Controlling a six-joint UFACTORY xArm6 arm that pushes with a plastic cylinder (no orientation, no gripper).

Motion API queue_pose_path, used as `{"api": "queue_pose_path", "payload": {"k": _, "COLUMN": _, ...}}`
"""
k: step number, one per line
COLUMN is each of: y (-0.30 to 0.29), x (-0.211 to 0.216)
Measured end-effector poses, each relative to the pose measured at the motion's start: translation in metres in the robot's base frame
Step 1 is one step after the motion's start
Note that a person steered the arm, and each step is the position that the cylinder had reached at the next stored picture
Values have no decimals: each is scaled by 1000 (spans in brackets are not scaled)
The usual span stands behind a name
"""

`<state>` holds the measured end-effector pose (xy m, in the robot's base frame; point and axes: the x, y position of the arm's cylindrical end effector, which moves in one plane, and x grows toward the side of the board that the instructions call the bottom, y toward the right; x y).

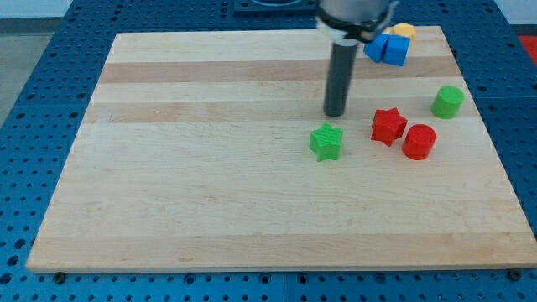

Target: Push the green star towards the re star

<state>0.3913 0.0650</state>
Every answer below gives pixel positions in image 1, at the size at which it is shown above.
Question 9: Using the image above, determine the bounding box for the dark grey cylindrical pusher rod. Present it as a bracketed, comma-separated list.
[323, 43, 357, 117]

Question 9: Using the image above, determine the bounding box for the green star block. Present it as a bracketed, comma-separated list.
[310, 122, 343, 162]

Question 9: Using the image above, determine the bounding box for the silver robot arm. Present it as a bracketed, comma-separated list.
[315, 0, 399, 117]

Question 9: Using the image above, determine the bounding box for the red star block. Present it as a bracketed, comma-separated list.
[370, 107, 408, 147]

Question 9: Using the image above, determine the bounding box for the blue cube block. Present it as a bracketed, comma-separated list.
[363, 34, 389, 63]

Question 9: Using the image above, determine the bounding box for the blue pentagon block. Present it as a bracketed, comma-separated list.
[383, 34, 411, 66]

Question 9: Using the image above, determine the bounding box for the yellow hexagon block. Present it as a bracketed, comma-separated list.
[391, 23, 416, 40]

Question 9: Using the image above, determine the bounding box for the red cylinder block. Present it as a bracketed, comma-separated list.
[402, 124, 437, 160]

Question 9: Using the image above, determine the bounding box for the green cylinder block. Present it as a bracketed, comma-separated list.
[430, 86, 465, 119]

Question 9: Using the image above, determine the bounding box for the light wooden board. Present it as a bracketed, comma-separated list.
[26, 26, 536, 273]

